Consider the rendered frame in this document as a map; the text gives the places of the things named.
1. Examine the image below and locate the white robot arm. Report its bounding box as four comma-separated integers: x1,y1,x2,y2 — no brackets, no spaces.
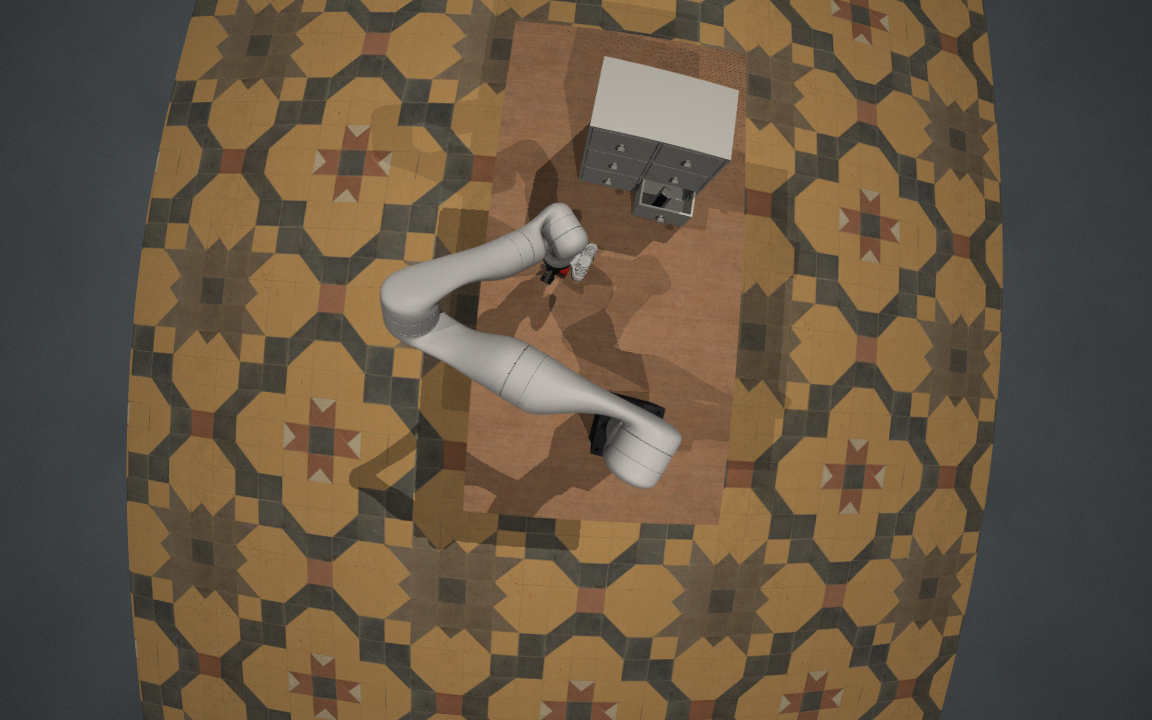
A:
380,203,682,488

